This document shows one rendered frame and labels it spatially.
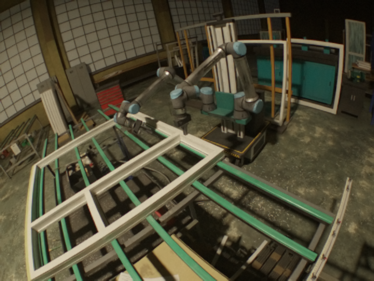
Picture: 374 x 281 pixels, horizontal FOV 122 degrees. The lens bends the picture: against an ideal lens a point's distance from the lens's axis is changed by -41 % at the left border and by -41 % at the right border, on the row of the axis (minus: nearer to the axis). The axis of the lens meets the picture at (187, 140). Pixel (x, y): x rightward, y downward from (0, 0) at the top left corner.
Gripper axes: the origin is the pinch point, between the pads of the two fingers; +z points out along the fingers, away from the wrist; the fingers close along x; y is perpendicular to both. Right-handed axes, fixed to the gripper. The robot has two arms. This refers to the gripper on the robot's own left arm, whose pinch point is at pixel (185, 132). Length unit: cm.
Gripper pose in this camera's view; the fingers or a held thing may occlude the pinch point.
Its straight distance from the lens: 136.2
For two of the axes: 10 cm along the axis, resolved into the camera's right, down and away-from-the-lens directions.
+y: 6.4, 3.1, -7.0
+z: 1.9, 8.2, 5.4
